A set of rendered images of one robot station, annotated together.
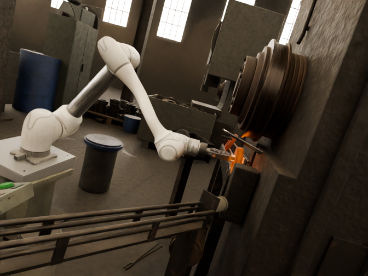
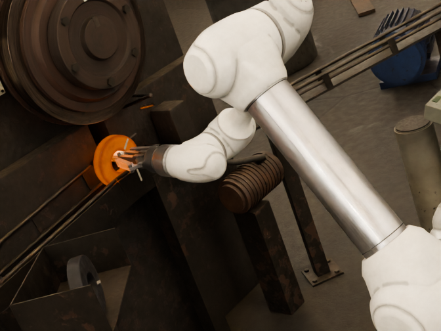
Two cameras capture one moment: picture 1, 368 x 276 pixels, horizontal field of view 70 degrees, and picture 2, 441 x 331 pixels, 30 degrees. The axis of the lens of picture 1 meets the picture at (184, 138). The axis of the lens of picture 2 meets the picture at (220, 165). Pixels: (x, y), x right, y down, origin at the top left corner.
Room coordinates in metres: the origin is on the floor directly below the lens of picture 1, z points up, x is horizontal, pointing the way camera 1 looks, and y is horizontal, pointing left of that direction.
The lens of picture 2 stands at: (2.78, 1.47, 1.52)
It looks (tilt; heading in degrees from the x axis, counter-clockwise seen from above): 22 degrees down; 223
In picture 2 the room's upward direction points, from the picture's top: 20 degrees counter-clockwise
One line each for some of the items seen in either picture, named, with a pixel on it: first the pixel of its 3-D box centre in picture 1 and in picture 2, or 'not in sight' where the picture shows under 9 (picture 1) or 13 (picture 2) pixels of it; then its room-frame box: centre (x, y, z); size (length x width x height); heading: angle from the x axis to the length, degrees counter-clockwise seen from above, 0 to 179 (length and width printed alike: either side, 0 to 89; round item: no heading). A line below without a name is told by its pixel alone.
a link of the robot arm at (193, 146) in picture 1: (193, 147); (169, 160); (1.33, -0.06, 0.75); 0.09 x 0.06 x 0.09; 175
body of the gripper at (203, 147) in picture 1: (207, 151); (151, 159); (1.33, -0.14, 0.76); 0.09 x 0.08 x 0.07; 85
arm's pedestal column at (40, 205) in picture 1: (27, 196); not in sight; (1.44, 0.81, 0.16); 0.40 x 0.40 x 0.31; 77
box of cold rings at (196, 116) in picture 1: (177, 125); not in sight; (4.08, 0.15, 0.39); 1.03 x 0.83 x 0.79; 89
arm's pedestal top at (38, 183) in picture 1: (32, 169); not in sight; (1.44, 0.81, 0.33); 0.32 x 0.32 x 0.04; 77
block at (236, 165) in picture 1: (239, 194); (178, 138); (1.05, -0.29, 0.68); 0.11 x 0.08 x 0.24; 85
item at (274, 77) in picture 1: (261, 91); (75, 41); (1.29, -0.29, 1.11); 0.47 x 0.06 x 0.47; 175
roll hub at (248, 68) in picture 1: (241, 86); (96, 38); (1.29, -0.20, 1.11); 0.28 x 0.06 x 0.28; 175
